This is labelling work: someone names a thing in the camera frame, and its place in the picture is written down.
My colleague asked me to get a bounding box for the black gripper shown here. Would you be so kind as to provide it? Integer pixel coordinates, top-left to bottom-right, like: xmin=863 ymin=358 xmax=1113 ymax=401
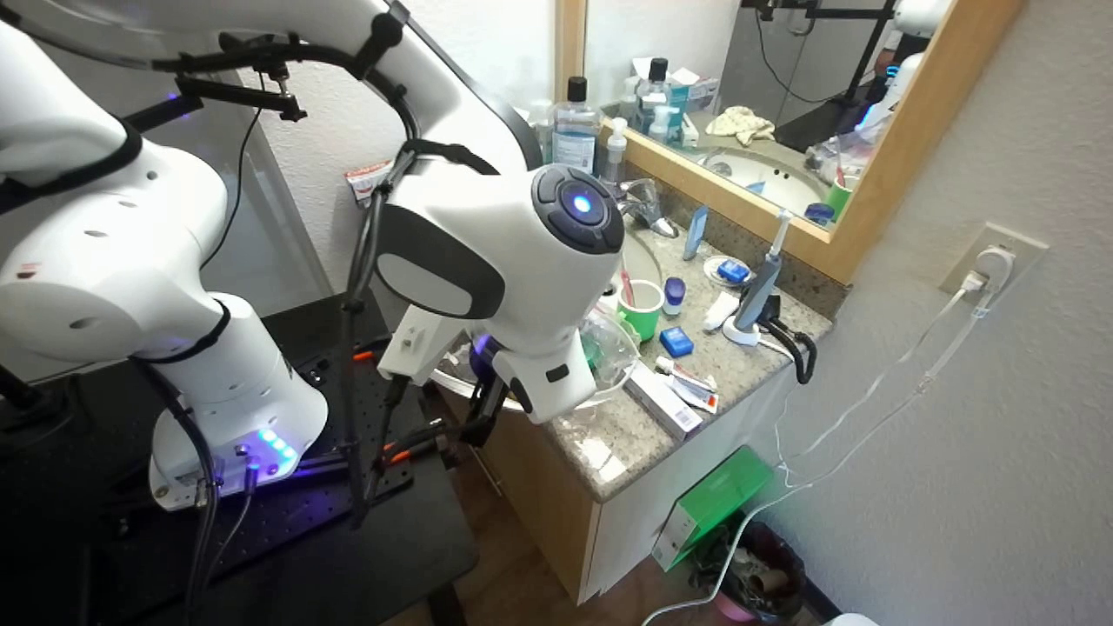
xmin=460 ymin=331 xmax=514 ymax=452

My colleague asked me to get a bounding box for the clear plastic zip bag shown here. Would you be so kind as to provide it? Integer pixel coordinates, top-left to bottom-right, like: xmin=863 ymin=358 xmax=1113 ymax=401
xmin=573 ymin=297 xmax=642 ymax=402

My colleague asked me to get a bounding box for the chrome sink faucet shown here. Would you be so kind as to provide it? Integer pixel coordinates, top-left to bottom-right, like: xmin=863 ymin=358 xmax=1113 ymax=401
xmin=611 ymin=174 xmax=681 ymax=241

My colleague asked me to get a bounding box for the wooden vanity cabinet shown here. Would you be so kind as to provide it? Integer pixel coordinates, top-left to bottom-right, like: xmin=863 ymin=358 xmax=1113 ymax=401
xmin=471 ymin=394 xmax=802 ymax=607

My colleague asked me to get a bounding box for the green plastic cup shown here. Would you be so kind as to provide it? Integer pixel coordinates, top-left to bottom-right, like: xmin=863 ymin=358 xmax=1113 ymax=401
xmin=611 ymin=275 xmax=667 ymax=347

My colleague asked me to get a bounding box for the flat white toothpaste box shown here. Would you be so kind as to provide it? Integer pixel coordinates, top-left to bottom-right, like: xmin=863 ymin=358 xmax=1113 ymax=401
xmin=621 ymin=362 xmax=704 ymax=442

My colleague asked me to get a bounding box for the blue floss box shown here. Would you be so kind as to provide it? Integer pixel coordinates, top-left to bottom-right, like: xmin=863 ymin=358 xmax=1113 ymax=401
xmin=657 ymin=322 xmax=700 ymax=362

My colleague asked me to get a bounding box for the white red toothpaste tube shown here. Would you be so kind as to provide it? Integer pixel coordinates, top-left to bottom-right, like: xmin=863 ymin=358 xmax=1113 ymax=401
xmin=652 ymin=353 xmax=723 ymax=416

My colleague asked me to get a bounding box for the black robot table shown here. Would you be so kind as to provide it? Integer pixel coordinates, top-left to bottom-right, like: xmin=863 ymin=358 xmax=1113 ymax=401
xmin=0 ymin=284 xmax=478 ymax=626

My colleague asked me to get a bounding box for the white box with red print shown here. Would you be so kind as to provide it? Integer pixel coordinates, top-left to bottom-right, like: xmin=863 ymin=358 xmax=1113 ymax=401
xmin=345 ymin=160 xmax=401 ymax=210

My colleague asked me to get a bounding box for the small white tube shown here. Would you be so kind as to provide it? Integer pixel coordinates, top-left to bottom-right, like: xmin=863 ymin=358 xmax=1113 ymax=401
xmin=702 ymin=290 xmax=745 ymax=338

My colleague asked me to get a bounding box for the green cardboard box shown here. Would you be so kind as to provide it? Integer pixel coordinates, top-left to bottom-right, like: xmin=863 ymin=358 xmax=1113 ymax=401
xmin=657 ymin=445 xmax=782 ymax=575

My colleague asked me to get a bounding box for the light blue small tube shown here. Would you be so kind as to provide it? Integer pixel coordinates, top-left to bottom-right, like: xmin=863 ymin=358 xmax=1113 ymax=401
xmin=681 ymin=204 xmax=711 ymax=263

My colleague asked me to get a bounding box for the small blue case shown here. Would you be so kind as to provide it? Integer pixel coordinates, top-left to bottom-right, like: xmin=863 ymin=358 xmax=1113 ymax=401
xmin=711 ymin=257 xmax=757 ymax=292

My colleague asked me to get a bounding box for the blue mouthwash bottle black cap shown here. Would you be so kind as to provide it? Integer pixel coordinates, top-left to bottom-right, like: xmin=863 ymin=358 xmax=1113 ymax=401
xmin=544 ymin=74 xmax=602 ymax=176

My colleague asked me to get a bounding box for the small white plastic bottle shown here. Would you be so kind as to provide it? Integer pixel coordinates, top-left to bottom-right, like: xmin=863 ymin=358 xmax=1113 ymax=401
xmin=602 ymin=116 xmax=631 ymax=188

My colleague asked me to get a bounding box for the blue white electric toothbrush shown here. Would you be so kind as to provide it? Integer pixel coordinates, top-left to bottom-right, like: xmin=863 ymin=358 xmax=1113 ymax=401
xmin=723 ymin=217 xmax=796 ymax=350

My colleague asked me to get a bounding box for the dark floor basket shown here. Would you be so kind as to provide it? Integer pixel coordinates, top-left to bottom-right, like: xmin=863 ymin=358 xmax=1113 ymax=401
xmin=688 ymin=517 xmax=813 ymax=626

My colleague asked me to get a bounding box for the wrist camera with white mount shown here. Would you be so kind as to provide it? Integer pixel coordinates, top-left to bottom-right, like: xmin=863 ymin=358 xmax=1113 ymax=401
xmin=376 ymin=307 xmax=468 ymax=391

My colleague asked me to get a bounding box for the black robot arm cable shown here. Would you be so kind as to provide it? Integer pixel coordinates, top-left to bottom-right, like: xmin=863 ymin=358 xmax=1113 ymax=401
xmin=148 ymin=10 xmax=499 ymax=525

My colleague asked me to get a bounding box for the white power cable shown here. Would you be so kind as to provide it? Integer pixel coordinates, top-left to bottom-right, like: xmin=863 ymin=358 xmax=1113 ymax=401
xmin=638 ymin=272 xmax=1012 ymax=626

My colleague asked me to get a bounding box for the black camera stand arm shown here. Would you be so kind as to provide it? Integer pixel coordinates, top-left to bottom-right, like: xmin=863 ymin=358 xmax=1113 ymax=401
xmin=118 ymin=69 xmax=309 ymax=133

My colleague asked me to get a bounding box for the wood framed wall mirror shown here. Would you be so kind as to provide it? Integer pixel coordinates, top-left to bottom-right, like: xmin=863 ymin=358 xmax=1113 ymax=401
xmin=551 ymin=0 xmax=1029 ymax=290

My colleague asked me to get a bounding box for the white wall outlet plate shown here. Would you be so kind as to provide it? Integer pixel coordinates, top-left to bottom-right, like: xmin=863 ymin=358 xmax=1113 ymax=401
xmin=940 ymin=220 xmax=1053 ymax=307

